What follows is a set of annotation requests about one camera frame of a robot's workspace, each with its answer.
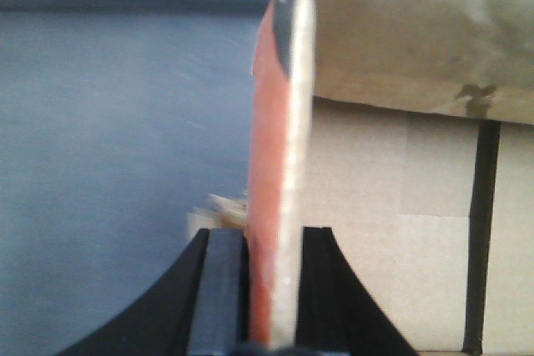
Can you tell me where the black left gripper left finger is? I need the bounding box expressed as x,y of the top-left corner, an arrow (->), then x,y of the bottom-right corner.
61,228 -> 249,355

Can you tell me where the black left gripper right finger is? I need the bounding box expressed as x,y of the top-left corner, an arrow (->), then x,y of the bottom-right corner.
295,227 -> 417,355

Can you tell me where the orange printed cardboard box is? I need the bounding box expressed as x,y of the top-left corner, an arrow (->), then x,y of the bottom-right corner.
246,0 -> 291,347

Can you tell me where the large brown cardboard box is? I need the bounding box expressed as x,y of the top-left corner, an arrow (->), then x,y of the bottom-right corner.
302,0 -> 533,355

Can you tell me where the crumpled clear packing tape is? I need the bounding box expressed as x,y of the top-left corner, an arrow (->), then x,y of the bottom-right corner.
187,194 -> 247,237

